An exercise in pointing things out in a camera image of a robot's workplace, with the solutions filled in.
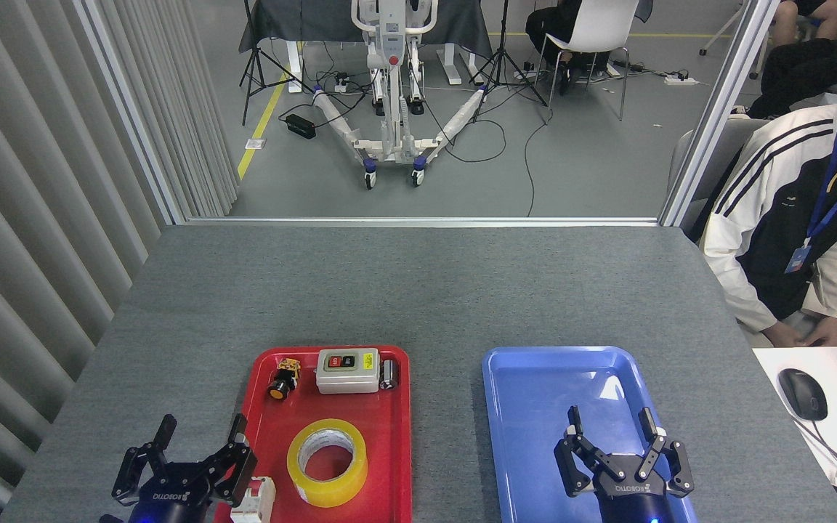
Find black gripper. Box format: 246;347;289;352
554;405;696;523
112;413;259;523

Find yellow tape roll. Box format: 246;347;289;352
286;418;369;508

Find person's right hand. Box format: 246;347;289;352
762;322;806;349

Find person's left hand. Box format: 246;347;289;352
800;316;837;349

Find white red circuit breaker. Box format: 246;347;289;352
229;476;277;523

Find blue plastic tray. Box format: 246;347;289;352
482;346;700;523

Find yellow push button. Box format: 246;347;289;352
267;357;302;401

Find black computer mouse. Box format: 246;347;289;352
777;368;829;423

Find red plastic tray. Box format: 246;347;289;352
215;346;413;523

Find blue name badge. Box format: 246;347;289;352
784;244;814;275

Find person in white black jacket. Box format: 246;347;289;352
700;69;837;349

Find grey vertical blinds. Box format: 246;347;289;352
0;0;242;523

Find grey chair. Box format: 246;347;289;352
667;116;772;235

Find black tripod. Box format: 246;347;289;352
469;0;551;123
238;0;315;126

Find white stand on wheels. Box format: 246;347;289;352
312;0;493;191

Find white chair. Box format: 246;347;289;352
533;0;642;122

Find person in black trousers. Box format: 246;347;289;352
729;7;837;121

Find person on white chair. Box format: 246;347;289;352
525;0;655;97

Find table with black cloth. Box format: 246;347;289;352
238;0;494;95

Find person with bare legs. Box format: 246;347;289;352
773;0;837;44

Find grey switch box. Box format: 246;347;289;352
315;348;381;395

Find silver rail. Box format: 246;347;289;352
185;216;663;228

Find silver post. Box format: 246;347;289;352
72;0;188;226
658;0;783;228

